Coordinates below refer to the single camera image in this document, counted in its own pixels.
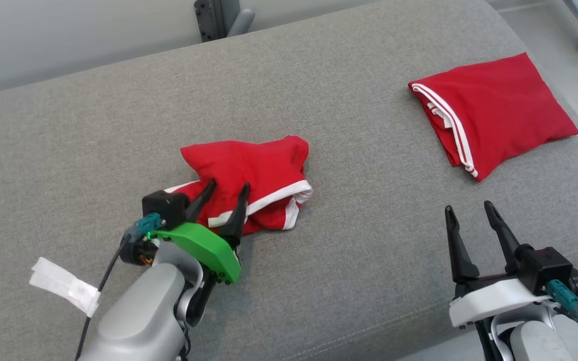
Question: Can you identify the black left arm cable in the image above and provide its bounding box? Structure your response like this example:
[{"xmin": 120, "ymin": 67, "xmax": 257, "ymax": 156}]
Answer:
[{"xmin": 178, "ymin": 323, "xmax": 193, "ymax": 361}]

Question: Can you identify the teal left camera connector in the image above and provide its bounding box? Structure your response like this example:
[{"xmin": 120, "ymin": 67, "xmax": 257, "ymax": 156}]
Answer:
[{"xmin": 123, "ymin": 212, "xmax": 164, "ymax": 241}]

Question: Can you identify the grey fabric sofa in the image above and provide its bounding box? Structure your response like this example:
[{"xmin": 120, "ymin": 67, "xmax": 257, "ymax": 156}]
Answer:
[{"xmin": 0, "ymin": 0, "xmax": 578, "ymax": 361}]

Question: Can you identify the red shorts white trim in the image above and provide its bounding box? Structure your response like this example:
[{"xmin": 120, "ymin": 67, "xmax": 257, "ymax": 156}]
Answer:
[{"xmin": 164, "ymin": 134, "xmax": 314, "ymax": 236}]

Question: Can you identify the teal camera connector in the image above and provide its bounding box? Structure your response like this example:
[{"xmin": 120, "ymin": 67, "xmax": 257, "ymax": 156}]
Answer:
[
  {"xmin": 123, "ymin": 212, "xmax": 164, "ymax": 241},
  {"xmin": 545, "ymin": 280, "xmax": 578, "ymax": 321}
]

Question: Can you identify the white tape tag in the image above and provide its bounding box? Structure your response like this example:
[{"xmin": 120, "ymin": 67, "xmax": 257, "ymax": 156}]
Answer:
[{"xmin": 29, "ymin": 257, "xmax": 102, "ymax": 317}]

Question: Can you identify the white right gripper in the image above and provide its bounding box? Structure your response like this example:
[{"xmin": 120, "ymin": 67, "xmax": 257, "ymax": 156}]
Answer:
[{"xmin": 445, "ymin": 201, "xmax": 553, "ymax": 329}]

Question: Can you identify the teal right camera connector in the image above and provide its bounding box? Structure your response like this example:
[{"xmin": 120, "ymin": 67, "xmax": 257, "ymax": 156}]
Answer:
[{"xmin": 545, "ymin": 280, "xmax": 578, "ymax": 321}]

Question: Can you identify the red white jersey garment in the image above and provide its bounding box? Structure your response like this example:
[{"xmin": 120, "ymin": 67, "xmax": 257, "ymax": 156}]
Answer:
[{"xmin": 408, "ymin": 52, "xmax": 578, "ymax": 182}]

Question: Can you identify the grey wall base rail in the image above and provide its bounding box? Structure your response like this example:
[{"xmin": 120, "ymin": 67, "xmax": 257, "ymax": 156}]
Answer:
[{"xmin": 487, "ymin": 0, "xmax": 565, "ymax": 11}]

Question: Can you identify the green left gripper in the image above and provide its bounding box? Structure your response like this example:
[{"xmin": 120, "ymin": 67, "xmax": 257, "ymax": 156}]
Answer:
[{"xmin": 151, "ymin": 178, "xmax": 251, "ymax": 285}]

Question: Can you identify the black left camera cable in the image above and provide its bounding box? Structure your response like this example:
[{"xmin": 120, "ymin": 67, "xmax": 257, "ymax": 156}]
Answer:
[{"xmin": 75, "ymin": 236, "xmax": 131, "ymax": 361}]

